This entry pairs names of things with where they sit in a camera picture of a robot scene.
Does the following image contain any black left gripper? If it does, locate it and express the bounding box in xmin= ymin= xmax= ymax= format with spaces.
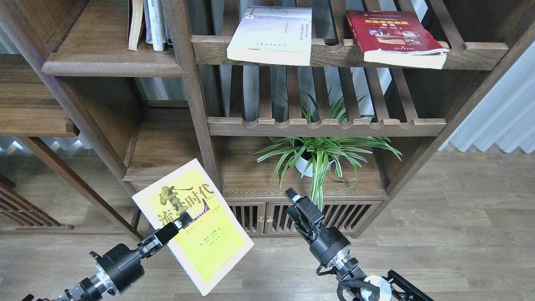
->
xmin=89 ymin=212 xmax=193 ymax=295

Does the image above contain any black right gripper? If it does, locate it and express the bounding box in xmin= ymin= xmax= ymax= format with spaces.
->
xmin=284 ymin=187 xmax=350 ymax=268

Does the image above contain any yellow green paperback book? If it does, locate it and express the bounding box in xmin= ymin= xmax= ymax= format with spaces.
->
xmin=132 ymin=159 xmax=254 ymax=296

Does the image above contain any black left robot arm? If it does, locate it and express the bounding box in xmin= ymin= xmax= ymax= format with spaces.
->
xmin=57 ymin=212 xmax=193 ymax=301

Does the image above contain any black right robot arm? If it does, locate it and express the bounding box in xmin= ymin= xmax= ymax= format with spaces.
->
xmin=285 ymin=188 xmax=432 ymax=301

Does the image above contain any white plant pot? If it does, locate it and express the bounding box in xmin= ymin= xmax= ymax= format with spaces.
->
xmin=294 ymin=149 xmax=334 ymax=179

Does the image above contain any green spider plant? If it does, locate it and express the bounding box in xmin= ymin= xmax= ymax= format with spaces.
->
xmin=247 ymin=86 xmax=403 ymax=227

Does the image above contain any dark wooden bookshelf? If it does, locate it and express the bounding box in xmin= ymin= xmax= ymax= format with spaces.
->
xmin=1 ymin=0 xmax=534 ymax=238

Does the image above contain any white lavender paperback book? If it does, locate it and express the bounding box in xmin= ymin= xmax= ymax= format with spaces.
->
xmin=226 ymin=5 xmax=313 ymax=66

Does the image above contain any red paperback book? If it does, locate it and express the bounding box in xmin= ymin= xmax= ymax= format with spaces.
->
xmin=346 ymin=10 xmax=449 ymax=70

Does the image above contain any dark green upright book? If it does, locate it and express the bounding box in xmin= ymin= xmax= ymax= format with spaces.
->
xmin=163 ymin=16 xmax=174 ymax=49

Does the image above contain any white upright book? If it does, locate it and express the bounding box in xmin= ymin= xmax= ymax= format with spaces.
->
xmin=143 ymin=0 xmax=167 ymax=51

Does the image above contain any white curtain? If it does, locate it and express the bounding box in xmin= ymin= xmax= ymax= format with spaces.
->
xmin=439 ymin=44 xmax=535 ymax=153

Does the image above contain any tan upright book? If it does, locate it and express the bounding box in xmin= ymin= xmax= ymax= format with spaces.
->
xmin=127 ymin=0 xmax=145 ymax=51

